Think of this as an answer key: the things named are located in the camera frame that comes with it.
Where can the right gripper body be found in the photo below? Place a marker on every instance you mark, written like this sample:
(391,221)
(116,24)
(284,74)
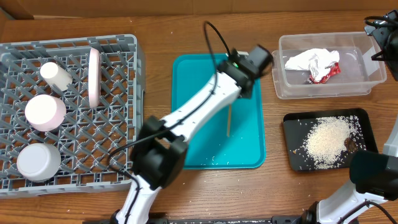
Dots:
(390,46)

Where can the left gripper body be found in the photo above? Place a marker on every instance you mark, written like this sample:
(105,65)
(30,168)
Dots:
(249,93)

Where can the wooden chopstick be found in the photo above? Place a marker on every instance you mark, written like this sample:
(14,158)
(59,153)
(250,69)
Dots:
(228,129)

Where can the red snack wrapper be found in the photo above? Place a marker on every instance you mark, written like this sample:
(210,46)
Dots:
(334,70)

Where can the white napkin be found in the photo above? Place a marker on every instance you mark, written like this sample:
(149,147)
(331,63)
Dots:
(316,61)

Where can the brown food scrap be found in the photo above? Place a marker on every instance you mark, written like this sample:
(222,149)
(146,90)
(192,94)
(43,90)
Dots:
(350,145)

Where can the large pink plate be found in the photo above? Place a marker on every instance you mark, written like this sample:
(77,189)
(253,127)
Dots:
(94,78)

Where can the white paper cup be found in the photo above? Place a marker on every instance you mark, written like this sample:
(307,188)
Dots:
(53,74)

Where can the small pink bowl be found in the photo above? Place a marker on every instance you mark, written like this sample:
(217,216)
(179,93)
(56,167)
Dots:
(45,112)

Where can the grey small saucer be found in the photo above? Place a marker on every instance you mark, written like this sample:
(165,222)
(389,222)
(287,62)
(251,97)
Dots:
(39,162)

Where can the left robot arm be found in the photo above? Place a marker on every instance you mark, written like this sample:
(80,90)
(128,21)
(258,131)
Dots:
(159,153)

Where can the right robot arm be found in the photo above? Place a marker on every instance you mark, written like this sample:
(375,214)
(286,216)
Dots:
(372,181)

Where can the clear plastic waste bin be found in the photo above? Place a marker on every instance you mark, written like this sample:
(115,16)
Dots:
(359,73)

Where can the teal plastic serving tray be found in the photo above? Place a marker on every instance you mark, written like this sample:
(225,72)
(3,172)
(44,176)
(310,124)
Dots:
(211,148)

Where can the black rectangular tray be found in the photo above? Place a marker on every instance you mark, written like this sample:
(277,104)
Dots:
(298,137)

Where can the scattered rice grains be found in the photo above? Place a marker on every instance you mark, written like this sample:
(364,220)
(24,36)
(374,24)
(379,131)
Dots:
(329,141)

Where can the grey plastic dish rack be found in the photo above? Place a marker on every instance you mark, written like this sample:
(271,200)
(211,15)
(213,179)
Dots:
(86,135)

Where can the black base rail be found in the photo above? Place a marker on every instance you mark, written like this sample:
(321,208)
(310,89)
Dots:
(273,220)

